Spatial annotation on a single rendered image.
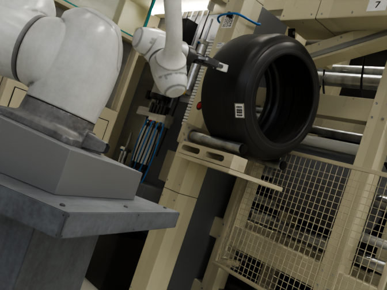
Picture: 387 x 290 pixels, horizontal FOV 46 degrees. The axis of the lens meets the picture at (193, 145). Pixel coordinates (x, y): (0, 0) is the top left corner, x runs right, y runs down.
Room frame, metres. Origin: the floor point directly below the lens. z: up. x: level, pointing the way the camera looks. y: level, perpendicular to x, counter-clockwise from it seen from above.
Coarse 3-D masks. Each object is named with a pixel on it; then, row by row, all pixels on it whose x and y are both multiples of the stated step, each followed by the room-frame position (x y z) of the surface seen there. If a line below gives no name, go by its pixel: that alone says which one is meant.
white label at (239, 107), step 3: (234, 105) 1.81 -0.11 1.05; (237, 105) 1.80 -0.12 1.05; (240, 105) 1.79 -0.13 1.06; (243, 105) 1.79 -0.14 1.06; (237, 108) 1.80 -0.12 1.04; (240, 108) 1.80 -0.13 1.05; (243, 108) 1.79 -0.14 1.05; (237, 111) 1.81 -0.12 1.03; (240, 111) 1.80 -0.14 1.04; (243, 111) 1.79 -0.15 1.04; (237, 114) 1.81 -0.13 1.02; (240, 114) 1.81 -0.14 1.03; (243, 114) 1.80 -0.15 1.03; (237, 117) 1.82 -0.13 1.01; (240, 117) 1.81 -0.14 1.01; (243, 117) 1.80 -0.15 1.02
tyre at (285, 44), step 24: (240, 48) 1.86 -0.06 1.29; (264, 48) 1.82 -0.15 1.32; (288, 48) 1.88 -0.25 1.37; (216, 72) 1.89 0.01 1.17; (240, 72) 1.79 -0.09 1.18; (264, 72) 2.23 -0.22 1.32; (288, 72) 2.21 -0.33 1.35; (312, 72) 2.00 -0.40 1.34; (216, 96) 1.88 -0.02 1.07; (240, 96) 1.80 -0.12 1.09; (288, 96) 2.26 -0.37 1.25; (312, 96) 2.06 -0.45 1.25; (216, 120) 1.92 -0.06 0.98; (240, 120) 1.83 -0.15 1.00; (264, 120) 2.27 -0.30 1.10; (288, 120) 2.23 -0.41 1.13; (312, 120) 2.08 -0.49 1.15; (264, 144) 1.91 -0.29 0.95; (288, 144) 2.00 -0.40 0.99
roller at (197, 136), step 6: (192, 132) 2.10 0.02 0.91; (198, 132) 2.08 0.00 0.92; (192, 138) 2.09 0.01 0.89; (198, 138) 2.05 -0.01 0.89; (204, 138) 2.02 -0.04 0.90; (210, 138) 1.99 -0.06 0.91; (216, 138) 1.97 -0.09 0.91; (222, 138) 1.96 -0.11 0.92; (210, 144) 2.00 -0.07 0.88; (216, 144) 1.96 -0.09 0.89; (222, 144) 1.93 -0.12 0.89; (228, 144) 1.90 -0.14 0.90; (234, 144) 1.87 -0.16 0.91; (240, 144) 1.85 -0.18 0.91; (228, 150) 1.92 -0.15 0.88; (234, 150) 1.87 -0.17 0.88; (240, 150) 1.85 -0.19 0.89; (246, 150) 1.87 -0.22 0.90
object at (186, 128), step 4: (184, 124) 2.09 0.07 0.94; (188, 124) 2.09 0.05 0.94; (184, 128) 2.08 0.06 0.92; (188, 128) 2.10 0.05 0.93; (192, 128) 2.11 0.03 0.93; (196, 128) 2.13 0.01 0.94; (200, 128) 2.14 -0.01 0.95; (180, 132) 2.10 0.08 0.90; (184, 132) 2.09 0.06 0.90; (188, 132) 2.10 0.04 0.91; (200, 132) 2.14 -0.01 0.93; (204, 132) 2.16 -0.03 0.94; (208, 132) 2.18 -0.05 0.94; (180, 136) 2.09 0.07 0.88; (184, 136) 2.09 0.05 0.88; (188, 136) 2.10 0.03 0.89; (180, 140) 2.08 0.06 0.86; (184, 140) 2.10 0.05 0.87; (188, 140) 2.11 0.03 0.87; (200, 144) 2.16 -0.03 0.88; (204, 144) 2.18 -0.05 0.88; (216, 148) 2.23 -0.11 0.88; (220, 148) 2.25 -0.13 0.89; (228, 152) 2.28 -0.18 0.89
